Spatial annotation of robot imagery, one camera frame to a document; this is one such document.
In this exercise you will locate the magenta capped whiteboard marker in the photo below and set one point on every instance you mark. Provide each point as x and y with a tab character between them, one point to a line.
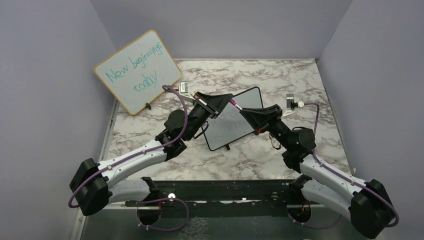
235	105

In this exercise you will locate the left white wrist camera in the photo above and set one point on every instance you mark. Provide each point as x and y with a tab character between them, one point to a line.
184	91

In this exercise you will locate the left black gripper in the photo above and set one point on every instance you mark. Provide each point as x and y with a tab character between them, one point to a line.
213	105

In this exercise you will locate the black-framed whiteboard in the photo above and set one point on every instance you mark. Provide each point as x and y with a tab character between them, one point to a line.
230	125

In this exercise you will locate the black metal base rail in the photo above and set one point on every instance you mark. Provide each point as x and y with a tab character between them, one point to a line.
224	198

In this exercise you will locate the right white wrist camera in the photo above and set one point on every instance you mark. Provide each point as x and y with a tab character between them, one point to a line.
292	104

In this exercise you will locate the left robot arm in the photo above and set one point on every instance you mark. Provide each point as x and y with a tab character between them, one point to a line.
97	184

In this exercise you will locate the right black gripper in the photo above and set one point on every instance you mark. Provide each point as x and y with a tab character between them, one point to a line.
261	119

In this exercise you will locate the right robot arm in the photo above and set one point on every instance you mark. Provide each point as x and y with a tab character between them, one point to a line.
365	204

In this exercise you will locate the wood-framed whiteboard with writing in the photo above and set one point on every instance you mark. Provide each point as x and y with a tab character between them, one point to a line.
136	73

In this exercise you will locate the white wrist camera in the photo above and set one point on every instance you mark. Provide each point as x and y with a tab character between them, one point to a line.
292	104
184	91

